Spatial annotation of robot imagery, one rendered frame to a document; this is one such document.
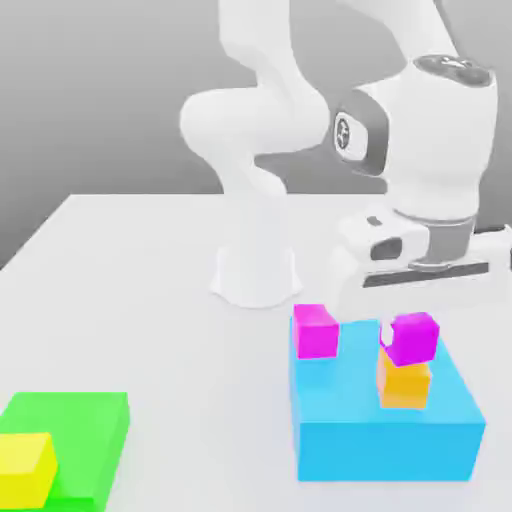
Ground small magenta cube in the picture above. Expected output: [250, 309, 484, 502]
[293, 303, 341, 360]
[380, 311, 441, 368]

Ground large blue box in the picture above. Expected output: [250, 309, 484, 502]
[289, 318, 488, 483]

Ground large green box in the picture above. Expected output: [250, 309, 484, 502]
[0, 391, 131, 512]

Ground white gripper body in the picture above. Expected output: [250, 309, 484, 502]
[331, 261, 512, 324]

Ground small orange cube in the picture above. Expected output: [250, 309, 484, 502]
[376, 346, 433, 410]

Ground small yellow cube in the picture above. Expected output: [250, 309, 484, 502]
[0, 431, 59, 510]

